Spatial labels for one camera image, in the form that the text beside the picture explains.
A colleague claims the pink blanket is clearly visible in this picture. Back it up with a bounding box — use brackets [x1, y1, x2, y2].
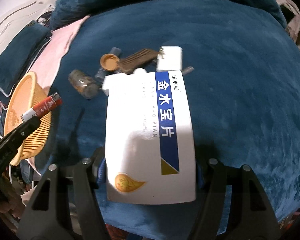
[30, 16, 89, 94]

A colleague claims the brown wooden comb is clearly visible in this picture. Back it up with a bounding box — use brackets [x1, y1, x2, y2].
[117, 48, 158, 74]

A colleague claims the dark blue pillow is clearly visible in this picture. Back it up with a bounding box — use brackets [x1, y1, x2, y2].
[0, 21, 51, 97]

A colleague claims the white blue medicine box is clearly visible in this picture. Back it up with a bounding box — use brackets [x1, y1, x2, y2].
[105, 70, 196, 205]

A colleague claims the orange plastic basket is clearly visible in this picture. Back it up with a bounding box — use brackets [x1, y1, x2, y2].
[4, 72, 51, 166]

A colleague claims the red lighter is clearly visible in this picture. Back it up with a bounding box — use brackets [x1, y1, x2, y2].
[20, 93, 62, 122]

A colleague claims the glass jar with metal lid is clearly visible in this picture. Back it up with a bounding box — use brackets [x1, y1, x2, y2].
[68, 69, 100, 100]

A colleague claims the white rectangular box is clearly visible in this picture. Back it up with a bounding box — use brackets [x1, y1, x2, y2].
[101, 73, 121, 96]

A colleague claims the white cylindrical bottle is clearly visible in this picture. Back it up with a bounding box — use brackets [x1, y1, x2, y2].
[133, 68, 147, 75]

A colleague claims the small jar with orange lid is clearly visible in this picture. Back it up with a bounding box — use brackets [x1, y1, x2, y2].
[100, 54, 120, 72]

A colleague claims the dark blue velvet blanket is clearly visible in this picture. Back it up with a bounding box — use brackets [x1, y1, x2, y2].
[35, 0, 300, 219]

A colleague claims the person's left hand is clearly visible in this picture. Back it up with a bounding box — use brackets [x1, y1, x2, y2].
[0, 175, 25, 219]

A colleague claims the white power adapter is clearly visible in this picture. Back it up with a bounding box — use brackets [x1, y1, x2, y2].
[156, 46, 183, 72]

